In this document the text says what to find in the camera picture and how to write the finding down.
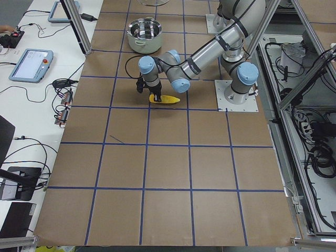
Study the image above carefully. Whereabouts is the cream cooking pot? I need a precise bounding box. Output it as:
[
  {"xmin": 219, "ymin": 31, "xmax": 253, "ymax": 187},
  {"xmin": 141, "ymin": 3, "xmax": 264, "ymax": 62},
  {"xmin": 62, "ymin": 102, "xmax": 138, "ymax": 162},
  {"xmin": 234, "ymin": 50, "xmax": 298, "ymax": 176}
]
[{"xmin": 127, "ymin": 17, "xmax": 163, "ymax": 55}]

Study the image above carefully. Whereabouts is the far teach pendant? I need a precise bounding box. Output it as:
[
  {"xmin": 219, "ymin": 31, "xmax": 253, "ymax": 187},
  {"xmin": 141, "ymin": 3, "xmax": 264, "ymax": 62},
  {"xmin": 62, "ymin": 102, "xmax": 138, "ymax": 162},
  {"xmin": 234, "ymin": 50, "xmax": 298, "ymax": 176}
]
[{"xmin": 48, "ymin": 1, "xmax": 69, "ymax": 23}]

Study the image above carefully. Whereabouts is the brown cardboard mat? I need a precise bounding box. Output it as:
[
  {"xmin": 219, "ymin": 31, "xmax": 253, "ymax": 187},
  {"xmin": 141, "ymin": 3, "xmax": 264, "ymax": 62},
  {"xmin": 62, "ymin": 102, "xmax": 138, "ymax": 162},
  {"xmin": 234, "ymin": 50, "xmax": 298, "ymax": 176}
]
[{"xmin": 35, "ymin": 1, "xmax": 296, "ymax": 246}]

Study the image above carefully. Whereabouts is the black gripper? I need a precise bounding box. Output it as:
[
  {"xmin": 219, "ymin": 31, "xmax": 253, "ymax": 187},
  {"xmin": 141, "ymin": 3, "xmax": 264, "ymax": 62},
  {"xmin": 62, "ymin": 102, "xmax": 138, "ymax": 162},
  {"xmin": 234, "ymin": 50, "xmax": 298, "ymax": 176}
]
[{"xmin": 145, "ymin": 78, "xmax": 162, "ymax": 102}]

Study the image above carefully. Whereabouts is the teach pendant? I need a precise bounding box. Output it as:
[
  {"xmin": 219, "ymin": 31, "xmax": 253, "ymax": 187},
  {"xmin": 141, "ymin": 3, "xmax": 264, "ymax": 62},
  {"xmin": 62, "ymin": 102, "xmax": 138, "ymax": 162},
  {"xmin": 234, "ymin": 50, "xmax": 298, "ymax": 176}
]
[
  {"xmin": 8, "ymin": 48, "xmax": 54, "ymax": 83},
  {"xmin": 48, "ymin": 1, "xmax": 69, "ymax": 23}
]

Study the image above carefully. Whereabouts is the small circuit board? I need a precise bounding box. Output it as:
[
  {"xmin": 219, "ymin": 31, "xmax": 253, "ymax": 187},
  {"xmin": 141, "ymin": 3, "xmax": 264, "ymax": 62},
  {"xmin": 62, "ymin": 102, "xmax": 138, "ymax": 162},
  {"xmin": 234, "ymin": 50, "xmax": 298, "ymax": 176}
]
[
  {"xmin": 61, "ymin": 91, "xmax": 73, "ymax": 106},
  {"xmin": 54, "ymin": 109, "xmax": 69, "ymax": 126}
]

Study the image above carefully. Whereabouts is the aluminium frame post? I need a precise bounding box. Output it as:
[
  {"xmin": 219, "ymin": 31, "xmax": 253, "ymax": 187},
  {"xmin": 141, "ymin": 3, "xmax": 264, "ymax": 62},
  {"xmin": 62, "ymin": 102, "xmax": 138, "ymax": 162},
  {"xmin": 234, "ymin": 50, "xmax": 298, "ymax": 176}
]
[{"xmin": 60, "ymin": 0, "xmax": 92, "ymax": 55}]

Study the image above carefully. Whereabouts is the black power adapter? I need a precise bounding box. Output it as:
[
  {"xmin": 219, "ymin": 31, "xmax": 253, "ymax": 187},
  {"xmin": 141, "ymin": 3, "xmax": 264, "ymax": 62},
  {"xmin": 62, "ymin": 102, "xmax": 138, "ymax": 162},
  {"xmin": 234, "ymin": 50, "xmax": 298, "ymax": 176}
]
[{"xmin": 80, "ymin": 13, "xmax": 97, "ymax": 22}]

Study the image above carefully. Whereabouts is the yellow corn cob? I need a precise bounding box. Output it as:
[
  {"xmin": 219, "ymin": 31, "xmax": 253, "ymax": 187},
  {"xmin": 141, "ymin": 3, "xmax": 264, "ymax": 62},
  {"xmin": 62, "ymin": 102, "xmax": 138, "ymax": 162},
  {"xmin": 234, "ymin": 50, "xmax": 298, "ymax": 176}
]
[{"xmin": 149, "ymin": 94, "xmax": 180, "ymax": 104}]

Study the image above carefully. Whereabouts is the black monitor stand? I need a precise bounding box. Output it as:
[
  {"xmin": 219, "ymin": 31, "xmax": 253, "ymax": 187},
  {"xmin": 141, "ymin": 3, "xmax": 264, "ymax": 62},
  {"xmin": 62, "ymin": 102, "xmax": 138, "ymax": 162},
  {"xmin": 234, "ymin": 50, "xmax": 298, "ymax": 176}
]
[{"xmin": 1, "ymin": 166, "xmax": 41, "ymax": 201}]

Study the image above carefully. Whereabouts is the near teach pendant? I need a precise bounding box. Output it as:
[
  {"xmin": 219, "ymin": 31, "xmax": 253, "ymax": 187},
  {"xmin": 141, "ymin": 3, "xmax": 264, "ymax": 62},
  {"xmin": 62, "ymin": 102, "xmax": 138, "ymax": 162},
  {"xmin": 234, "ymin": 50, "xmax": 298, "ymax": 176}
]
[{"xmin": 8, "ymin": 48, "xmax": 54, "ymax": 83}]

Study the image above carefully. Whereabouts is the person hand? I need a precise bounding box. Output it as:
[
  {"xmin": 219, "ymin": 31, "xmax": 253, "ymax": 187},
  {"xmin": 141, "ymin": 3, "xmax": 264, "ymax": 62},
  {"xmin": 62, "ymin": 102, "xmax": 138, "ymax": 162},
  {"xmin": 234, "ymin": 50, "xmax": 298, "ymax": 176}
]
[{"xmin": 0, "ymin": 25, "xmax": 15, "ymax": 33}]

